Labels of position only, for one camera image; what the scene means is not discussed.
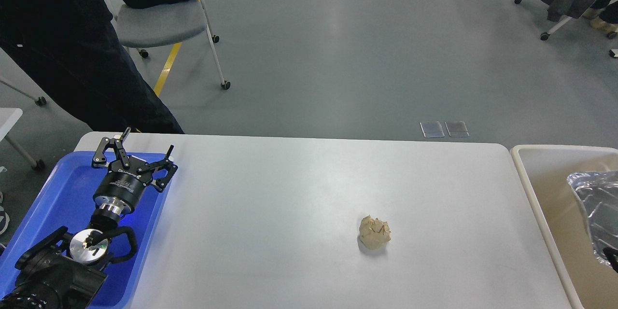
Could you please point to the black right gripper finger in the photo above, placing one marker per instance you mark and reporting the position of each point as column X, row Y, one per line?
column 611, row 254

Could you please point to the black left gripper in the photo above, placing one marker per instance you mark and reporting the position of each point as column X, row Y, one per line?
column 127, row 178

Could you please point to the aluminium foil tray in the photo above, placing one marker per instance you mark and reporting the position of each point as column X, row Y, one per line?
column 597, row 200

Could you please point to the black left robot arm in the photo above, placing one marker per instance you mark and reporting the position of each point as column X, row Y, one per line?
column 85, row 238

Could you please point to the beige plastic bin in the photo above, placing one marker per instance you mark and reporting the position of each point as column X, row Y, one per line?
column 543, row 171

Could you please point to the blue plastic tray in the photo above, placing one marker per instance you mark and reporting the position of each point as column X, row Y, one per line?
column 66, row 200

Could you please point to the grey office chair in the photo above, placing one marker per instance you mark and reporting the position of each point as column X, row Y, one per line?
column 166, row 24

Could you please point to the person in black clothes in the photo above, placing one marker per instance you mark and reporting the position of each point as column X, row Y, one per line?
column 70, row 49

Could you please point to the right clear floor plate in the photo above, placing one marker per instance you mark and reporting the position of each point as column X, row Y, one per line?
column 457, row 129

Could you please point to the clear floor plate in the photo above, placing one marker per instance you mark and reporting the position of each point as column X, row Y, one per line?
column 457, row 129
column 432, row 129

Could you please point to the left clear floor plate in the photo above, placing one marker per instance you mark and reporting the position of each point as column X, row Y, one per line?
column 432, row 129

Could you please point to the crumpled beige paper ball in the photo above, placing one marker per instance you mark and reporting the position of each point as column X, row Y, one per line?
column 374, row 233

